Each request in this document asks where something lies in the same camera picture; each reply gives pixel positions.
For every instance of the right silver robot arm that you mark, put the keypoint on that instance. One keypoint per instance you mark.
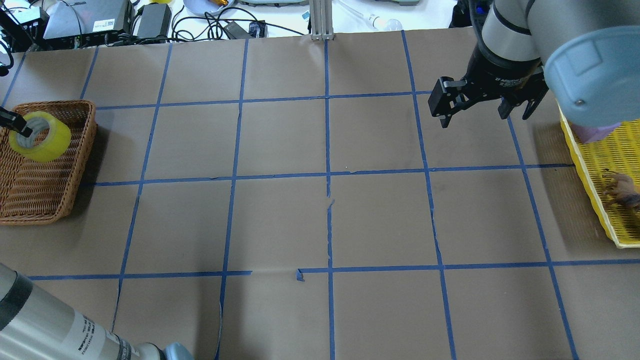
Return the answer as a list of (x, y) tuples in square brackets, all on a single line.
[(585, 52)]

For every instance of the black power adapter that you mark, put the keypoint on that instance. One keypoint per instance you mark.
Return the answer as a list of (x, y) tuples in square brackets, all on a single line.
[(234, 31)]

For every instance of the brown toy animal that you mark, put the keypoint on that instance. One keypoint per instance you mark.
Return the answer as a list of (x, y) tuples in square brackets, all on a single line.
[(623, 191)]

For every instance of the aluminium frame post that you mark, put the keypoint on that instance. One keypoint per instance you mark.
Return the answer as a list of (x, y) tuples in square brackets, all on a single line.
[(321, 20)]

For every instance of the brown wicker basket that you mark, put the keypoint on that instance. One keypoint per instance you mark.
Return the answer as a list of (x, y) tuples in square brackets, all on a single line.
[(38, 193)]

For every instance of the white light bulb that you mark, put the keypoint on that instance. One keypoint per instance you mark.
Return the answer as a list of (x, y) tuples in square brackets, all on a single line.
[(383, 24)]

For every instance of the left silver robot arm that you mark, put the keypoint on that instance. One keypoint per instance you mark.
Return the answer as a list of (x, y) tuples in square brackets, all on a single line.
[(35, 325)]

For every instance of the purple cube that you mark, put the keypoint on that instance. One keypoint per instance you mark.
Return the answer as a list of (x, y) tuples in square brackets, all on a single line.
[(588, 135)]

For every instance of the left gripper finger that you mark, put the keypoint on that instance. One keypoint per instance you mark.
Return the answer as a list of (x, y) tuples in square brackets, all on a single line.
[(16, 123)]

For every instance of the blue bowl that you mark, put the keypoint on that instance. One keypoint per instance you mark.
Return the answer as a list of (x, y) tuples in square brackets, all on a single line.
[(212, 7)]

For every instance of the yellow tape roll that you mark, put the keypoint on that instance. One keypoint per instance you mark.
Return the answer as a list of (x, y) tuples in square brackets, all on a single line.
[(47, 141)]

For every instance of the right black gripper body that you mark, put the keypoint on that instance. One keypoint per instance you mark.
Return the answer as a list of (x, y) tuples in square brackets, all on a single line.
[(502, 74)]

